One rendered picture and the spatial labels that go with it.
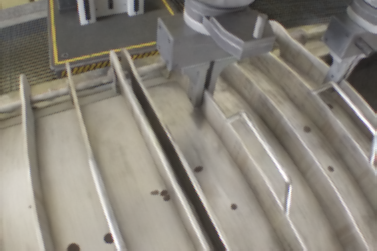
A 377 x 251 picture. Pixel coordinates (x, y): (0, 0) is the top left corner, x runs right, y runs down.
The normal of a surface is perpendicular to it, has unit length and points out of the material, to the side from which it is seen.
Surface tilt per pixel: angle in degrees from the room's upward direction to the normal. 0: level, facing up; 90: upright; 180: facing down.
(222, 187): 0
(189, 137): 7
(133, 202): 2
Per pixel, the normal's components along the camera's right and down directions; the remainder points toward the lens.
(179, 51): 0.43, 0.73
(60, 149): 0.03, -0.76
